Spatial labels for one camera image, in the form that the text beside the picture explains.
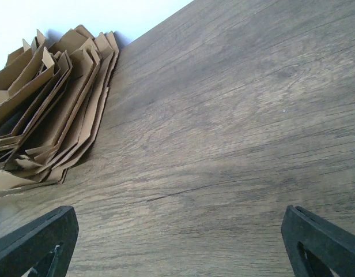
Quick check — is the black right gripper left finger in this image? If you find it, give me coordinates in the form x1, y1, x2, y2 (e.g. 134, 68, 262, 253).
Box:
0, 206, 79, 276

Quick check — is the stack of flat cardboard boxes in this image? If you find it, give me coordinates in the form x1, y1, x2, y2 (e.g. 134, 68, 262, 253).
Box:
0, 25, 119, 197

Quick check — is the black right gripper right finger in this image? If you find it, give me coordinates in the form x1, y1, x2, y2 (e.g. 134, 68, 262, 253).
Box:
281, 205, 355, 276

